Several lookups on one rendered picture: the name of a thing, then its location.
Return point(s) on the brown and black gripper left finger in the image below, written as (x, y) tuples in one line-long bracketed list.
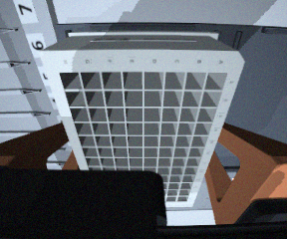
[(32, 150)]

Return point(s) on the grey flat base plate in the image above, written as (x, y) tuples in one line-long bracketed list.
[(202, 201)]

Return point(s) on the white deep-well block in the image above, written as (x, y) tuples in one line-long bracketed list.
[(139, 101)]

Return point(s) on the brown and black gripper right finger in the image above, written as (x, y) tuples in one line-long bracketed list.
[(262, 173)]

